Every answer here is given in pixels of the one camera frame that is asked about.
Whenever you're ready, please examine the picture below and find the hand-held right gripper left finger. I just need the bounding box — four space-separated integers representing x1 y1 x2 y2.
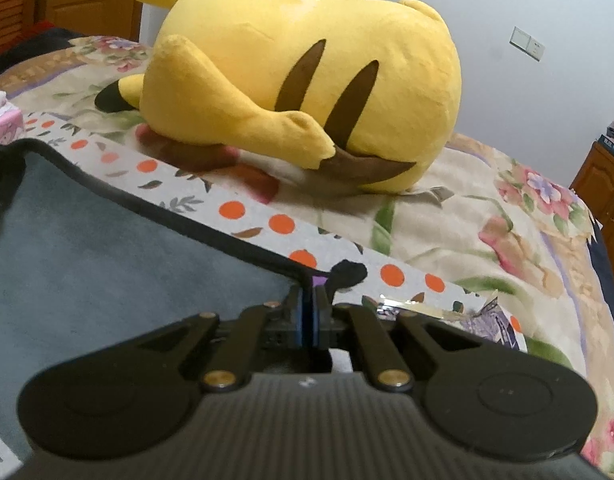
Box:
134 284 309 394

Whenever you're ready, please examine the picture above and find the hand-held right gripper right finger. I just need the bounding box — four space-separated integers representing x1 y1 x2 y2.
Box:
313 286 485 392

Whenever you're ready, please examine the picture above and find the grey towel with black edge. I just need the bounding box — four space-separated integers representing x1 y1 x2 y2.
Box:
0 138 368 476

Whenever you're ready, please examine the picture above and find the floral bed blanket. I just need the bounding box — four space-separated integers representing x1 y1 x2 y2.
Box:
0 35 614 480

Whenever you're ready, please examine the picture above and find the white orange dotted sheet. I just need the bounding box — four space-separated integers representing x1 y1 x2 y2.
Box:
0 110 530 480

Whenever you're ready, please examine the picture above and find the yellow plush toy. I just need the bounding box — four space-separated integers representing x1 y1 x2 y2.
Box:
94 0 463 197

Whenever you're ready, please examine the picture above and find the wooden cabinet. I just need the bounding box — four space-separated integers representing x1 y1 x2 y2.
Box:
569 141 614 262

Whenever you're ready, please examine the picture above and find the pink tissue box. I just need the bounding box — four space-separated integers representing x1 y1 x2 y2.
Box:
0 88 26 147

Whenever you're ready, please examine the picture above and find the dark red cloth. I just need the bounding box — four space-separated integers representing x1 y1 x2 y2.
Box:
0 20 88 81

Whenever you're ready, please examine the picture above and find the white wall switch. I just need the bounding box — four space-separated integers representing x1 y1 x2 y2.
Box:
509 25 546 63

